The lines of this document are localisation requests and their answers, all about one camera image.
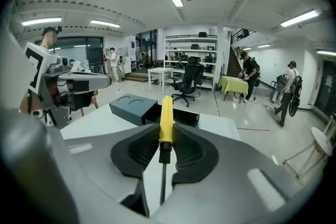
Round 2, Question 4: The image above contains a person's head with black cap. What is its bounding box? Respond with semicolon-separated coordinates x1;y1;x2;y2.
39;25;63;54

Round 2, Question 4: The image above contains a white round side table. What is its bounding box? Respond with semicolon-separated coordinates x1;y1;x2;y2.
282;126;334;179

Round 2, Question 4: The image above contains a staircase with black railing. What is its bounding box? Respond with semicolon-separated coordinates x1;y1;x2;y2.
226;28;257;77

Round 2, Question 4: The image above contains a yellow-handled screwdriver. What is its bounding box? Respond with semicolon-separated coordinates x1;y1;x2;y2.
158;95;175;206

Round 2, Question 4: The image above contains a white square table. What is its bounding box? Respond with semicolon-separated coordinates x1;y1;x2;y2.
147;67;185;95

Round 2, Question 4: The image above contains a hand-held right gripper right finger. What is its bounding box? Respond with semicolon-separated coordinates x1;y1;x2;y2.
171;122;302;218

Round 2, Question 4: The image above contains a black office chair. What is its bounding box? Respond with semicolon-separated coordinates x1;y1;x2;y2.
170;56;205;108

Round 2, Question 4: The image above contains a white metal shelf unit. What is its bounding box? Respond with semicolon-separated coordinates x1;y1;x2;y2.
163;35;219;93

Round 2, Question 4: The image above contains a dark grey box container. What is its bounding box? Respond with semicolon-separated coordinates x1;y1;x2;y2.
108;93;159;126

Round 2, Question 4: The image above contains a grey chair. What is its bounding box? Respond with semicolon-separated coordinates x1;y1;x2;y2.
269;73;287;104

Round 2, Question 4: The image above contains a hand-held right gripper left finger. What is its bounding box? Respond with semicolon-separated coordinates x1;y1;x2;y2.
62;123;161;218

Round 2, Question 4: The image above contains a table with yellow-green cloth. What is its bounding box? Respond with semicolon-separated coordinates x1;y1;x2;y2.
219;75;249;103

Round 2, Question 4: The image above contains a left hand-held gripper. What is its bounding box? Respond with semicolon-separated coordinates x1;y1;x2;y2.
23;42;113;130

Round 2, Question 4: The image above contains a person's left forearm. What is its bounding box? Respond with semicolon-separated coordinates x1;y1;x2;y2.
18;89;45;114

